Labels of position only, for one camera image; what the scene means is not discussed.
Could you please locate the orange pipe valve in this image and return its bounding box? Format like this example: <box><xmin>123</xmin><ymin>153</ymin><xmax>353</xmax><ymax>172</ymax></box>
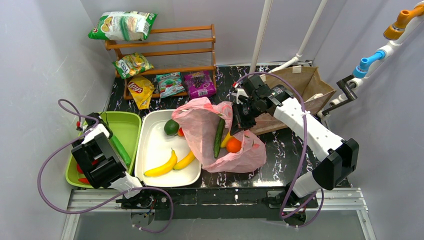
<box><xmin>383</xmin><ymin>10</ymin><xmax>415</xmax><ymax>41</ymax></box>

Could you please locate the green plastic bin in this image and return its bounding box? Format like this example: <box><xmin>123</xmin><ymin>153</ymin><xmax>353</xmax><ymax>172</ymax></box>
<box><xmin>65</xmin><ymin>111</ymin><xmax>142</xmax><ymax>189</ymax></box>

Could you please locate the green yellow snack bag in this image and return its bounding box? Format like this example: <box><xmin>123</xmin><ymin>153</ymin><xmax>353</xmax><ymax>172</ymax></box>
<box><xmin>112</xmin><ymin>52</ymin><xmax>154</xmax><ymax>79</ymax></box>

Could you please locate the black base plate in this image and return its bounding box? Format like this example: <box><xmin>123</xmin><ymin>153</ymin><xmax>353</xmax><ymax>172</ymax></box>
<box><xmin>120</xmin><ymin>185</ymin><xmax>320</xmax><ymax>222</ymax></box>

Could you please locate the pink plastic grocery bag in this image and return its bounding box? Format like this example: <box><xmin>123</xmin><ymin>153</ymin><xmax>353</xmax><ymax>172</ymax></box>
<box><xmin>171</xmin><ymin>97</ymin><xmax>267</xmax><ymax>173</ymax></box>

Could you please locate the black pipe clamp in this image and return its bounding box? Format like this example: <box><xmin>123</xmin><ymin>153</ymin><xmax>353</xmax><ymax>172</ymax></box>
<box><xmin>322</xmin><ymin>74</ymin><xmax>358</xmax><ymax>116</ymax></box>

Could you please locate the wooden shelf rack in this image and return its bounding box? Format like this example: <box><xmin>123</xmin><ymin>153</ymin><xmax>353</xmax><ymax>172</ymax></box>
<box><xmin>104</xmin><ymin>24</ymin><xmax>217</xmax><ymax>83</ymax></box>

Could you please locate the purple grape candy packet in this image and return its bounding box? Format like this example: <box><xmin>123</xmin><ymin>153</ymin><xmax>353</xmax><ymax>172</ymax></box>
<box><xmin>184</xmin><ymin>70</ymin><xmax>217</xmax><ymax>100</ymax></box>

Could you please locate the red bell pepper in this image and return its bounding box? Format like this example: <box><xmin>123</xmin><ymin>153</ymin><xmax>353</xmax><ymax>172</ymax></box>
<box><xmin>76</xmin><ymin>159</ymin><xmax>99</xmax><ymax>186</ymax></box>

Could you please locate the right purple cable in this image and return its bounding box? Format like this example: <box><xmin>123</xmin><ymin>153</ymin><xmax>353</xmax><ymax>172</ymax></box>
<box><xmin>235</xmin><ymin>71</ymin><xmax>325</xmax><ymax>229</ymax></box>

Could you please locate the blue pipe valve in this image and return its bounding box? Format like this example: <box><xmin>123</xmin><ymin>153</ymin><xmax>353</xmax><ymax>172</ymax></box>
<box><xmin>352</xmin><ymin>50</ymin><xmax>386</xmax><ymax>79</ymax></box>

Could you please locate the teal candy packet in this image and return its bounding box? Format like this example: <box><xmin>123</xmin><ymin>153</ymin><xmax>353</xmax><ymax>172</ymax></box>
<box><xmin>155</xmin><ymin>72</ymin><xmax>185</xmax><ymax>99</ymax></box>

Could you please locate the green avocado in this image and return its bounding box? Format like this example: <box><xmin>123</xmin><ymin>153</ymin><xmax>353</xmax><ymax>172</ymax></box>
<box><xmin>163</xmin><ymin>119</ymin><xmax>180</xmax><ymax>136</ymax></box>

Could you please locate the orange fruit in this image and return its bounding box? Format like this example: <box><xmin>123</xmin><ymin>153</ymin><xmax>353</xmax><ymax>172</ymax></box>
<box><xmin>225</xmin><ymin>137</ymin><xmax>242</xmax><ymax>153</ymax></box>

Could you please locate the white PVC pipe frame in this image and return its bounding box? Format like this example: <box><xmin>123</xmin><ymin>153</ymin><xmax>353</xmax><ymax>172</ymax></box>
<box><xmin>250</xmin><ymin>0</ymin><xmax>424</xmax><ymax>117</ymax></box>

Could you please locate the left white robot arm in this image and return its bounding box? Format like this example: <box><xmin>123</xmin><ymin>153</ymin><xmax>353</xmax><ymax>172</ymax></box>
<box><xmin>66</xmin><ymin>111</ymin><xmax>142</xmax><ymax>199</ymax></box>

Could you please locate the purple cable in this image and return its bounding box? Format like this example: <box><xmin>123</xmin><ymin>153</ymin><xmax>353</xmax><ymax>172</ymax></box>
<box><xmin>37</xmin><ymin>98</ymin><xmax>174</xmax><ymax>234</ymax></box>
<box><xmin>235</xmin><ymin>71</ymin><xmax>325</xmax><ymax>229</ymax></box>

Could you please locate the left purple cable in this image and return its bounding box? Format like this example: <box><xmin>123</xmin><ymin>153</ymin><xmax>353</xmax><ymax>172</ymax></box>
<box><xmin>37</xmin><ymin>98</ymin><xmax>174</xmax><ymax>234</ymax></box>

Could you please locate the green white chips bag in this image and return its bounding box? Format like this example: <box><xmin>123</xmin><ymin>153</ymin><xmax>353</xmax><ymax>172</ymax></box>
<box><xmin>88</xmin><ymin>11</ymin><xmax>158</xmax><ymax>42</ymax></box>

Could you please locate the brown burlap tote bag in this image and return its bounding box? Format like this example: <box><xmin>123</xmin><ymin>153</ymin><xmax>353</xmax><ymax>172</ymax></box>
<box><xmin>250</xmin><ymin>66</ymin><xmax>336</xmax><ymax>135</ymax></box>

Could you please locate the white rectangular tray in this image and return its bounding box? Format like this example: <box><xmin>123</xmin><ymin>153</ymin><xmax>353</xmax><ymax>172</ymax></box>
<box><xmin>134</xmin><ymin>109</ymin><xmax>202</xmax><ymax>188</ymax></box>

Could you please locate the yellow banana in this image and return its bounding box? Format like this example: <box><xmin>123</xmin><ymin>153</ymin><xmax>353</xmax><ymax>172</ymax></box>
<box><xmin>220</xmin><ymin>132</ymin><xmax>232</xmax><ymax>148</ymax></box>
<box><xmin>144</xmin><ymin>149</ymin><xmax>178</xmax><ymax>178</ymax></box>
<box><xmin>173</xmin><ymin>151</ymin><xmax>196</xmax><ymax>170</ymax></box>

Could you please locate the yellow Lays chips bag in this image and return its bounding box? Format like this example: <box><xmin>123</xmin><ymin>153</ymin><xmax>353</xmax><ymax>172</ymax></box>
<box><xmin>127</xmin><ymin>76</ymin><xmax>155</xmax><ymax>110</ymax></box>

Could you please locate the long green cucumber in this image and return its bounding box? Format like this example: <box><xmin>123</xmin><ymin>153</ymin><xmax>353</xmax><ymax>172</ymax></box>
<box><xmin>213</xmin><ymin>118</ymin><xmax>225</xmax><ymax>159</ymax></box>

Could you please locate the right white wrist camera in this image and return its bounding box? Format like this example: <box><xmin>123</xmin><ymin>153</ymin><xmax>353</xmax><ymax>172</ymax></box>
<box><xmin>231</xmin><ymin>82</ymin><xmax>249</xmax><ymax>105</ymax></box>

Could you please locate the red strawberry toy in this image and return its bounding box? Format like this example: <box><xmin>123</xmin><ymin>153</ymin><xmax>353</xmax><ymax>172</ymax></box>
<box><xmin>177</xmin><ymin>127</ymin><xmax>185</xmax><ymax>137</ymax></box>

